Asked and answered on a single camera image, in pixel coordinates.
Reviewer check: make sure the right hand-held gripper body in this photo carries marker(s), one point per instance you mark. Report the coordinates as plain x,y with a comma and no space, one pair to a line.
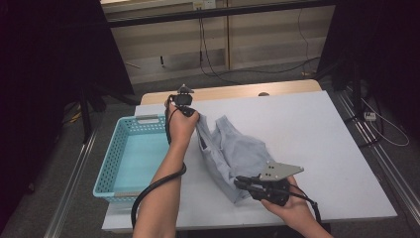
275,172

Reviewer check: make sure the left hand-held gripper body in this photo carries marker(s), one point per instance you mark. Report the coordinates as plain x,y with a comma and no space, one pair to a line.
181,99

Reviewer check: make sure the light blue knit tank top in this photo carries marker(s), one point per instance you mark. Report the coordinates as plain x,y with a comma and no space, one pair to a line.
231,152

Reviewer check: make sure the light blue perforated plastic basket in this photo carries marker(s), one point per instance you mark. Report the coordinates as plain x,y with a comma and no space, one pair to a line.
138,158

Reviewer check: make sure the person's left hand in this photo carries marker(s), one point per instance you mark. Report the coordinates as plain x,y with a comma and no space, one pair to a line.
180,130

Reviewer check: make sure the person's right hand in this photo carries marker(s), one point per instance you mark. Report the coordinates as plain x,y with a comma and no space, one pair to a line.
295,208

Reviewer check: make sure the wooden table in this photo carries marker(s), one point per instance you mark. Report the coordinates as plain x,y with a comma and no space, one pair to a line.
231,90

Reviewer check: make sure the white table cover sheet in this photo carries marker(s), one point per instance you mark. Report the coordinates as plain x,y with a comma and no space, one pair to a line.
313,139

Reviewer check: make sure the white power strip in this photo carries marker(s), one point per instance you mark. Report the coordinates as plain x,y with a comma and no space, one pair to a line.
369,116

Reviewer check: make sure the black metal stand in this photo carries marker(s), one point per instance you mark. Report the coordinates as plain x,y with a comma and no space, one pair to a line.
356,86

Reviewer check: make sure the black curtain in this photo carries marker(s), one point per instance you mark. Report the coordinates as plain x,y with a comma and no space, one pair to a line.
389,49
49,66

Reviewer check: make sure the white wall power outlet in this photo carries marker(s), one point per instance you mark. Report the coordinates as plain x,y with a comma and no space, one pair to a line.
204,4

